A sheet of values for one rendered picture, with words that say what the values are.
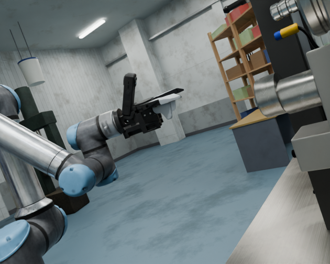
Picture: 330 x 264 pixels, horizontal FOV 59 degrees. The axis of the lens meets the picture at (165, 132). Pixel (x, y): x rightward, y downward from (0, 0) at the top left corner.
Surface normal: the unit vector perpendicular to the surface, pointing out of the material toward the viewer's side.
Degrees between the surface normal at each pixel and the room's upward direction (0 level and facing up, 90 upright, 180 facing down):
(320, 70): 90
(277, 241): 0
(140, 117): 98
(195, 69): 90
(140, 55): 90
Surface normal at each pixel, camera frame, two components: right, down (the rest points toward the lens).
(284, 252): -0.35, -0.94
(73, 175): -0.15, 0.14
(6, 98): 0.93, -0.32
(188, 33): -0.54, 0.25
